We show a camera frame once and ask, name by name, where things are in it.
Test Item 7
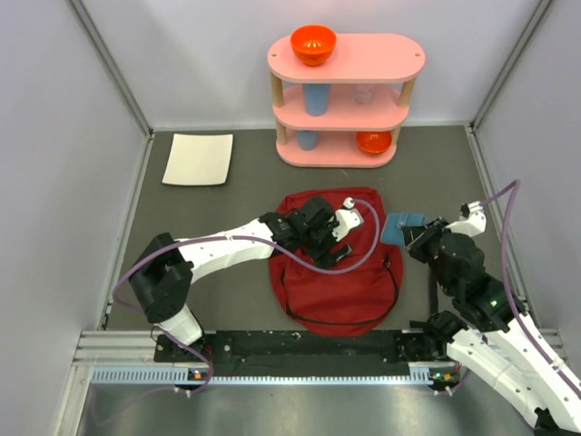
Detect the clear glass on shelf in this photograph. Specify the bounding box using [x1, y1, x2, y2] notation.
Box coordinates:
[351, 84, 375, 104]

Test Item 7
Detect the red student backpack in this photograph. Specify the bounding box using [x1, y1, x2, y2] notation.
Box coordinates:
[269, 186, 405, 337]

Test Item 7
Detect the lower blue cup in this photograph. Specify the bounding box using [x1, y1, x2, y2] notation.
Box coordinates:
[296, 131, 319, 151]

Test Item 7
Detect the white paper sheet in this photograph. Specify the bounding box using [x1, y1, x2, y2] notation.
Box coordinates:
[162, 134, 233, 186]

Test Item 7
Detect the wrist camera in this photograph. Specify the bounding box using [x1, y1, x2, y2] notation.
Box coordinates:
[446, 202, 487, 237]
[332, 197, 364, 242]

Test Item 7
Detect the pink three-tier shelf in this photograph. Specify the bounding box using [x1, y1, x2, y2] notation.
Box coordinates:
[268, 34, 426, 168]

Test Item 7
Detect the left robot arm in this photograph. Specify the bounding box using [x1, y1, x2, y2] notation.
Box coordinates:
[129, 196, 364, 361]

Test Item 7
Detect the blue cup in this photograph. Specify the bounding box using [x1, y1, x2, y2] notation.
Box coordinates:
[302, 84, 330, 116]
[296, 131, 319, 151]

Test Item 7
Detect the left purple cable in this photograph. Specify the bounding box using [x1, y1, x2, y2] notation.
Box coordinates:
[112, 197, 381, 314]

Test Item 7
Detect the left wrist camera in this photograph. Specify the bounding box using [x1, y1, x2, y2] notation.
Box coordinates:
[332, 197, 364, 242]

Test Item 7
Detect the grey cable duct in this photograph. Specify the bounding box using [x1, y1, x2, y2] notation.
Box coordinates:
[90, 362, 456, 386]

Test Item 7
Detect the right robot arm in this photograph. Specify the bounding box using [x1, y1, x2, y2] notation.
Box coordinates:
[399, 219, 580, 435]

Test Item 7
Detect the orange bowl on bottom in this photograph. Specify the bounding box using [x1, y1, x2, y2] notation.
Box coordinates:
[356, 131, 393, 154]

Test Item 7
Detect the upper blue cup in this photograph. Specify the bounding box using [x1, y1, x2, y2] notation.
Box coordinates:
[302, 84, 330, 116]

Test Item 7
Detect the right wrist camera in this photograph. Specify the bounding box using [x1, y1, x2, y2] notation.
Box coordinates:
[446, 202, 487, 237]

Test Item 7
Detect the orange bowl on top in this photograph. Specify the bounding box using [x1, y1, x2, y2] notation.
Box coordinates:
[290, 25, 337, 66]

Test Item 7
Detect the blue snap wallet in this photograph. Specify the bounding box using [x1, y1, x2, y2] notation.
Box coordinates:
[379, 212, 427, 247]

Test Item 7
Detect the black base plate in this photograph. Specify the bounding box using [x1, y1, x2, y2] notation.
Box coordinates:
[153, 329, 459, 376]

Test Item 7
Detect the aluminium frame rail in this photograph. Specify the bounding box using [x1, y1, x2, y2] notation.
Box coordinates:
[73, 331, 157, 366]

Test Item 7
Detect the orange bowl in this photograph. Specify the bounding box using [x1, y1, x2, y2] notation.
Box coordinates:
[290, 25, 337, 66]
[356, 131, 393, 154]

